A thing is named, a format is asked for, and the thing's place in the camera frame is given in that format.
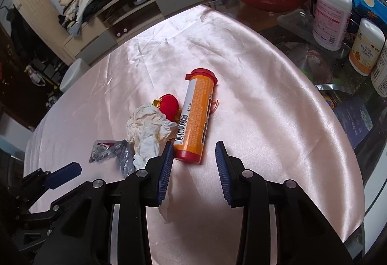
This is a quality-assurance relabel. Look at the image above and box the white bottle pink label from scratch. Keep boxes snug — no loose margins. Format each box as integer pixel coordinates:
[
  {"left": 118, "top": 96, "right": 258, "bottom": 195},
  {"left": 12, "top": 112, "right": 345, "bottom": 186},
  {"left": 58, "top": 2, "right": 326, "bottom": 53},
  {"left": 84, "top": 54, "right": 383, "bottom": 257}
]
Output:
[{"left": 312, "top": 0, "right": 352, "bottom": 51}]

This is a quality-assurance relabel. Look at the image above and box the blue snack bag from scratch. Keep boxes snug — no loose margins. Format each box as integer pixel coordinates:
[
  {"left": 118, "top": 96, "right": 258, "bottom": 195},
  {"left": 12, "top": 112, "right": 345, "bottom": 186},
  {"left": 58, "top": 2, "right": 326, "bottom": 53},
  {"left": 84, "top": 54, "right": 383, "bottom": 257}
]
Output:
[{"left": 352, "top": 0, "right": 387, "bottom": 28}]

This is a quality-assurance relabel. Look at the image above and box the crumpled white tissue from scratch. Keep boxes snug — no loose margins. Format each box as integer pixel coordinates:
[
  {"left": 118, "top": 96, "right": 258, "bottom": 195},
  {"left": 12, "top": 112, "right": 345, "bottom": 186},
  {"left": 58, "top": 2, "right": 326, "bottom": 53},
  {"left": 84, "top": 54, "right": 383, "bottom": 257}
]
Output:
[{"left": 126, "top": 102, "right": 178, "bottom": 169}]

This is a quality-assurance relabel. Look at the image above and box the red ball ornament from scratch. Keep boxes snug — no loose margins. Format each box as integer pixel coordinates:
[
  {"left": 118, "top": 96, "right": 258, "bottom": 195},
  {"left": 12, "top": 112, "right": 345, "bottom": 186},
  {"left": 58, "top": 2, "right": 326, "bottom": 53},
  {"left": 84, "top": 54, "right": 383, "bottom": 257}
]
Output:
[{"left": 152, "top": 94, "right": 181, "bottom": 123}]

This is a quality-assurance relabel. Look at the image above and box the white bottle orange label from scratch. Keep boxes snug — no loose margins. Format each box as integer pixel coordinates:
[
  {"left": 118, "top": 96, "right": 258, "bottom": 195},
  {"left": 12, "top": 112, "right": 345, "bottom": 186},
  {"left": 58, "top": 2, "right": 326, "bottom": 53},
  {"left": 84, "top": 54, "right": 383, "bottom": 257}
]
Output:
[{"left": 349, "top": 18, "right": 385, "bottom": 76}]

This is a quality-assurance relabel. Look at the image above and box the beige TV cabinet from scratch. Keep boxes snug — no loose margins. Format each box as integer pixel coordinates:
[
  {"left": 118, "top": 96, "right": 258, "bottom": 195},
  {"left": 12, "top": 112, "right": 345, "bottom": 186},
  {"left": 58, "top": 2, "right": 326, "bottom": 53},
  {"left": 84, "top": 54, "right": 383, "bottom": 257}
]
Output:
[{"left": 64, "top": 0, "right": 208, "bottom": 64}]

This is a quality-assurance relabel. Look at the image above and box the white round stool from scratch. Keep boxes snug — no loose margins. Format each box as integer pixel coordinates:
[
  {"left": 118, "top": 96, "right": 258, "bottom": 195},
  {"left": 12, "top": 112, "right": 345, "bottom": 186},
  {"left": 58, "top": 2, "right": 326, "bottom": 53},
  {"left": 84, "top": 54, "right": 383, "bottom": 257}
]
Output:
[{"left": 60, "top": 59, "right": 90, "bottom": 93}]

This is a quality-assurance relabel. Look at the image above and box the blue booklet under glass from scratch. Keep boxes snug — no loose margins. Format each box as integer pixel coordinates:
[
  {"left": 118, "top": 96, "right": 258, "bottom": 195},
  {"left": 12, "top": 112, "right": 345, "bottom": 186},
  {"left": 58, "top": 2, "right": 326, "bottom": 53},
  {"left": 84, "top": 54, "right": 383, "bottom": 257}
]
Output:
[{"left": 333, "top": 96, "right": 373, "bottom": 149}]

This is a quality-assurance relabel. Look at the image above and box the clear blister pack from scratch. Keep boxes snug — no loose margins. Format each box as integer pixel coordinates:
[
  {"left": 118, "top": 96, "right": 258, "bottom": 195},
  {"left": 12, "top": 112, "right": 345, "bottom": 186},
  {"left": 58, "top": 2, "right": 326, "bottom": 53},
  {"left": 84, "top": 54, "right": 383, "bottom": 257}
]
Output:
[{"left": 89, "top": 140, "right": 135, "bottom": 178}]

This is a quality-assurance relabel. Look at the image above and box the pile of folded clothes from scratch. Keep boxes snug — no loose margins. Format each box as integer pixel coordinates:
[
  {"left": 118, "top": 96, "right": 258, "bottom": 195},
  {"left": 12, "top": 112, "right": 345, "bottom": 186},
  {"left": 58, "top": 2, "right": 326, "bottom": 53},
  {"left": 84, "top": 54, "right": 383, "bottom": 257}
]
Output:
[{"left": 58, "top": 0, "right": 95, "bottom": 37}]

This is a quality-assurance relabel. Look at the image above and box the pink satin tablecloth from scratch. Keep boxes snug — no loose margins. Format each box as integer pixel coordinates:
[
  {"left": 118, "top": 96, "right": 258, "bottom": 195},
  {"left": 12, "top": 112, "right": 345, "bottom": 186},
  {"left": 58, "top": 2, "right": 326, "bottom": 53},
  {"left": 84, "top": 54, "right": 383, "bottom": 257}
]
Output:
[{"left": 24, "top": 6, "right": 365, "bottom": 264}]

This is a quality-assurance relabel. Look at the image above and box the orange tube red cap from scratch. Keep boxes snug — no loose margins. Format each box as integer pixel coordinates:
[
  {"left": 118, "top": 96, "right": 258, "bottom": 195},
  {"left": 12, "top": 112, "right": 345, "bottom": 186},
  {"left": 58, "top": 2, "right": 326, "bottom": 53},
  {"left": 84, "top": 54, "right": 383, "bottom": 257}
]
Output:
[{"left": 174, "top": 68, "right": 218, "bottom": 164}]

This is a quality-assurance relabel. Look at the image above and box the yellow cap white bottle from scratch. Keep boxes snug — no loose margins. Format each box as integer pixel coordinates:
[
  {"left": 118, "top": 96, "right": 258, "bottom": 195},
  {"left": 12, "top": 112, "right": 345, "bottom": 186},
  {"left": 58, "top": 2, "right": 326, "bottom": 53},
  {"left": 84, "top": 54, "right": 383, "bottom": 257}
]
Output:
[{"left": 371, "top": 41, "right": 387, "bottom": 98}]

